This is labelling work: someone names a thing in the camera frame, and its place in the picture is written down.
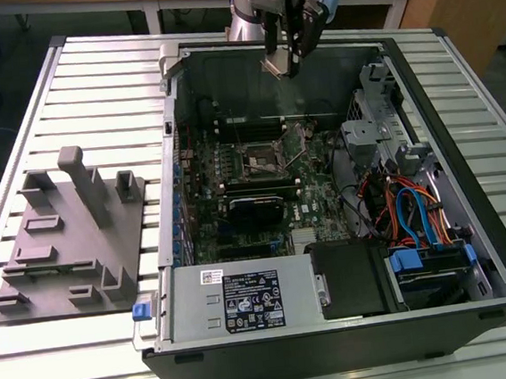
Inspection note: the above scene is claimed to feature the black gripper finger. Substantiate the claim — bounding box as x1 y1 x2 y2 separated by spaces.
281 0 332 79
261 10 285 58

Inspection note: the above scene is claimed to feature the silver-topped CPU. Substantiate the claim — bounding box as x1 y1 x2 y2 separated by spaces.
259 45 303 83

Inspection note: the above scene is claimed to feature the black RAM slot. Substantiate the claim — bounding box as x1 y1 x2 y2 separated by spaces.
218 127 286 144
223 174 298 193
225 183 303 203
217 119 285 136

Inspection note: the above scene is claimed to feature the CPU socket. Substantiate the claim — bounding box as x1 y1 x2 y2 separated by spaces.
239 139 288 183

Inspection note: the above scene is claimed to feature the black expansion slot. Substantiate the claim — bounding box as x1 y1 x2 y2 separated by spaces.
216 238 297 264

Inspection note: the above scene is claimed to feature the silver metal disk bay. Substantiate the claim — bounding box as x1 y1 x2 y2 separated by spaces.
334 58 444 190

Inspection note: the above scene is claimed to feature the green motherboard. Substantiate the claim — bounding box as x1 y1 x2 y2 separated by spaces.
174 112 363 268

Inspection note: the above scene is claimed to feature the black graphics card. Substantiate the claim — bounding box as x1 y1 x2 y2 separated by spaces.
225 190 288 234

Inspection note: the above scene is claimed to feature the silver chipset heatsink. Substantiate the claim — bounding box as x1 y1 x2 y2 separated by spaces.
290 227 317 247

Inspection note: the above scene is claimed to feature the black plastic shroud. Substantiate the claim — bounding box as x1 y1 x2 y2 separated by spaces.
303 234 403 325

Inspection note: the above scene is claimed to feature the blue disk carrier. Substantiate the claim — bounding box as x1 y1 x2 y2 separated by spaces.
386 242 478 284

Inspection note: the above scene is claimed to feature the silver power supply unit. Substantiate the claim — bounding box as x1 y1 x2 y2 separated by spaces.
150 251 335 345

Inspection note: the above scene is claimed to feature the grey parts rack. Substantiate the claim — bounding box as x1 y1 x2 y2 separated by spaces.
0 138 159 323

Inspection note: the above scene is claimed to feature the blue case latch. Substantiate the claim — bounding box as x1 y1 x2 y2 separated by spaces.
129 301 153 324

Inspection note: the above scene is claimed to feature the black open PC case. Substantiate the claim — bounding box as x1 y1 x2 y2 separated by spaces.
104 10 506 379

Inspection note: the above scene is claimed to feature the grey case latch handle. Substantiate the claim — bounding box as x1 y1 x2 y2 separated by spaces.
156 43 181 81

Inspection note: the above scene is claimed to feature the blue data wire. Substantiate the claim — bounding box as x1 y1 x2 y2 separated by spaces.
393 184 444 256

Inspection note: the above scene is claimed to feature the orange power wire bundle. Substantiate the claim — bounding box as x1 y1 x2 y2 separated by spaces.
370 169 458 253

